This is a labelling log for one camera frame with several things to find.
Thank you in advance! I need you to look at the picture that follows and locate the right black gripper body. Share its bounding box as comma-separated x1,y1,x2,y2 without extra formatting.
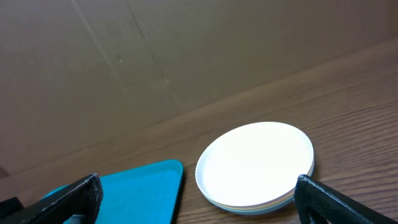
0,197,24,212

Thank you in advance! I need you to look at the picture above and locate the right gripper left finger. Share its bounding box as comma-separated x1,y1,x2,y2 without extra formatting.
1,173,103,224

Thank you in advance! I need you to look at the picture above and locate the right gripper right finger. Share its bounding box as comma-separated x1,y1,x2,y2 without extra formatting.
294,175,397,224

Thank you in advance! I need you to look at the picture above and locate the light blue plastic plate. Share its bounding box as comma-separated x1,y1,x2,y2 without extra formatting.
208,169,315,216

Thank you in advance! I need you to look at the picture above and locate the white plastic plate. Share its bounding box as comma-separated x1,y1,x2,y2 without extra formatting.
195,122,315,208

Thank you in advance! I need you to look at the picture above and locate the yellow-green plastic plate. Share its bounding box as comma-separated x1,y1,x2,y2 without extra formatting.
195,162,303,215

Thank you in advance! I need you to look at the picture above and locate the teal plastic tray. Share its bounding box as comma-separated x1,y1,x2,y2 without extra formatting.
42,159,184,224

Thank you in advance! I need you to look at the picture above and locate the brown cardboard back panel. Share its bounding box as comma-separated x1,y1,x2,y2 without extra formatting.
1,0,397,174

